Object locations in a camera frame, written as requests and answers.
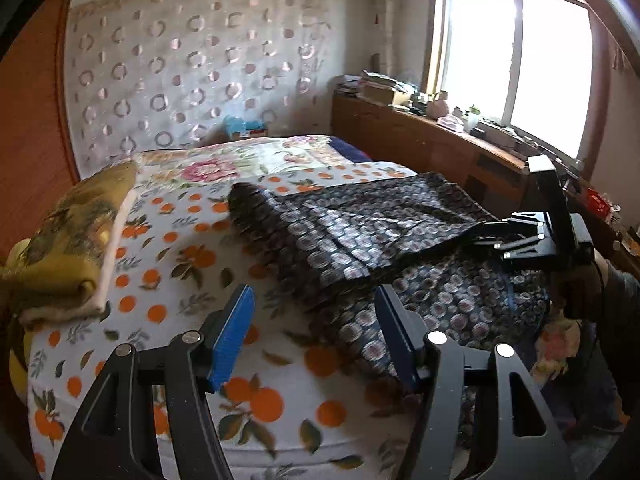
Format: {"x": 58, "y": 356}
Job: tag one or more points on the navy blue blanket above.
{"x": 350, "y": 150}

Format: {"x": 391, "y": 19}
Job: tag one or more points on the stack of books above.
{"x": 380, "y": 87}

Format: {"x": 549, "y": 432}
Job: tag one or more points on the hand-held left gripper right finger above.
{"x": 395, "y": 340}

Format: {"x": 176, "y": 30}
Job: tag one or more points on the person's right forearm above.
{"x": 620, "y": 290}

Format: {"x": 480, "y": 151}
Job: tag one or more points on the bed with orange-print sheet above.
{"x": 175, "y": 260}

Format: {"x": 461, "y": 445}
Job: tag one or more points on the sheer window curtain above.
{"x": 400, "y": 20}

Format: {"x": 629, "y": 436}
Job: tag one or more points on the wooden cabinet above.
{"x": 425, "y": 140}

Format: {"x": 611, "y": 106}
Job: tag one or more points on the circle-patterned wall curtain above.
{"x": 175, "y": 60}

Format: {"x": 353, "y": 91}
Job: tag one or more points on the dark circle-patterned pajama top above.
{"x": 350, "y": 240}

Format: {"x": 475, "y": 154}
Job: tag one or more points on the window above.
{"x": 500, "y": 50}

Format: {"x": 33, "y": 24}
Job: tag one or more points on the floral blanket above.
{"x": 210, "y": 167}

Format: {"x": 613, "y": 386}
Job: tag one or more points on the white plastic jar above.
{"x": 471, "y": 120}

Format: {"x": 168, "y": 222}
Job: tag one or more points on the yellow pillow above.
{"x": 17, "y": 360}

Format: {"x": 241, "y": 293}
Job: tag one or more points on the olive folded blanket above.
{"x": 65, "y": 240}

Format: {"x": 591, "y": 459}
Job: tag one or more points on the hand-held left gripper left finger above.
{"x": 232, "y": 335}

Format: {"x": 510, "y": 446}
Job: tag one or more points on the blue tissue box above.
{"x": 245, "y": 127}

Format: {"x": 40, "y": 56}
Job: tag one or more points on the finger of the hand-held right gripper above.
{"x": 520, "y": 249}
{"x": 522, "y": 221}

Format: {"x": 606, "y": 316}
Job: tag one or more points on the small red box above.
{"x": 598, "y": 201}

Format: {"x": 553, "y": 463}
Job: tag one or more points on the wooden headboard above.
{"x": 30, "y": 135}

